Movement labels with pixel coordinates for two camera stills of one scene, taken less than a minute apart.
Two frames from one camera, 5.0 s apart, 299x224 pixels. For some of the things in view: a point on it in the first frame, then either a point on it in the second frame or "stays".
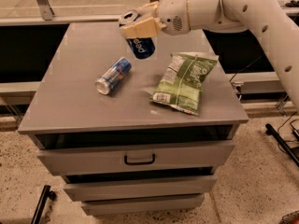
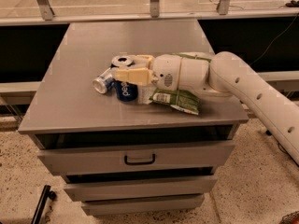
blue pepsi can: (144, 47) to (125, 91)
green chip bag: (182, 80) stays
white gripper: (172, 15) to (165, 69)
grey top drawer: (140, 157) stays
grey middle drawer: (121, 189) stays
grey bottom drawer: (143, 204) stays
